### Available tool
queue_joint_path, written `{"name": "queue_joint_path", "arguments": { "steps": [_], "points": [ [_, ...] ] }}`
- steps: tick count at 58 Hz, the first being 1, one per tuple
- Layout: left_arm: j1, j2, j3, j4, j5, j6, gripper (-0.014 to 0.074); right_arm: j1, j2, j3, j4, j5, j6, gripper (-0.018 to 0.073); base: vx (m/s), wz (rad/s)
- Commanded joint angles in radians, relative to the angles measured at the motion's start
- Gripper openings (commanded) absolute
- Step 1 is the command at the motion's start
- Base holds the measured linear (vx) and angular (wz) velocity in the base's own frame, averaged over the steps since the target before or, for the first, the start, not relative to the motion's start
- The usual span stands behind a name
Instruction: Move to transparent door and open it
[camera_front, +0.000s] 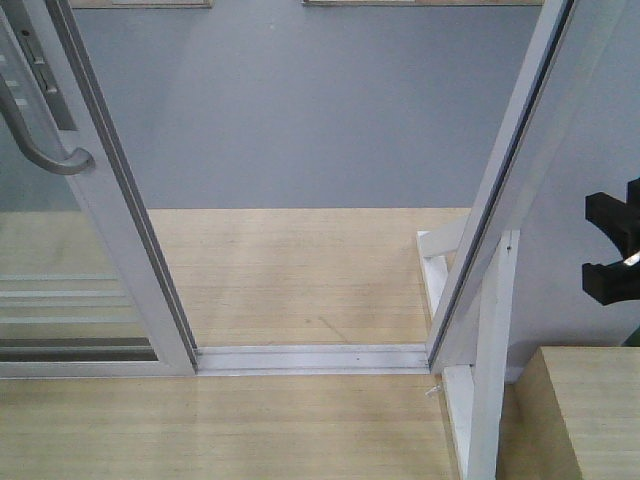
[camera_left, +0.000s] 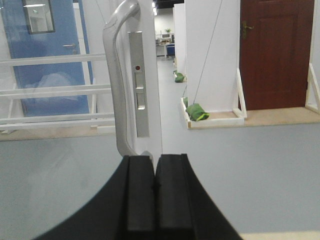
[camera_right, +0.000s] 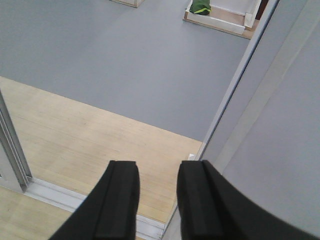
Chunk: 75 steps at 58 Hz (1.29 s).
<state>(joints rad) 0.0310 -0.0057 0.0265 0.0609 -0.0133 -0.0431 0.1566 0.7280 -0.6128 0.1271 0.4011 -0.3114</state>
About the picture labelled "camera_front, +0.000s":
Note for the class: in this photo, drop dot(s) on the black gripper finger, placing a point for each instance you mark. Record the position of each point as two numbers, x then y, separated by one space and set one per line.
612 283
618 220

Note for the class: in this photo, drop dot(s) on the white sliding glass door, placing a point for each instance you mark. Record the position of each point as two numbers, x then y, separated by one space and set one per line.
85 289

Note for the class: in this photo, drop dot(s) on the aluminium floor door track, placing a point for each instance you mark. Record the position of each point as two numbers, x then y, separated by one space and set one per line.
314 359

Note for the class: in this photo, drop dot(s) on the silver door lock plate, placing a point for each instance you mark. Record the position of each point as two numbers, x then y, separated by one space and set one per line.
25 33

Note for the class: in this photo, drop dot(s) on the light wooden box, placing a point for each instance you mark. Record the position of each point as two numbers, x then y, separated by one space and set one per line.
573 414

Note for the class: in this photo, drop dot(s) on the white wooden support brace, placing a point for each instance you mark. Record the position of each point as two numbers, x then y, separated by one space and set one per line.
474 388

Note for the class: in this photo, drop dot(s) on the light wooden floor platform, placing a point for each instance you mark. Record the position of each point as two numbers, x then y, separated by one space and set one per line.
310 326

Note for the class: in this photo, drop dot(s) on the white door frame post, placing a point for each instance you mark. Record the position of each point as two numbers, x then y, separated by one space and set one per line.
565 49

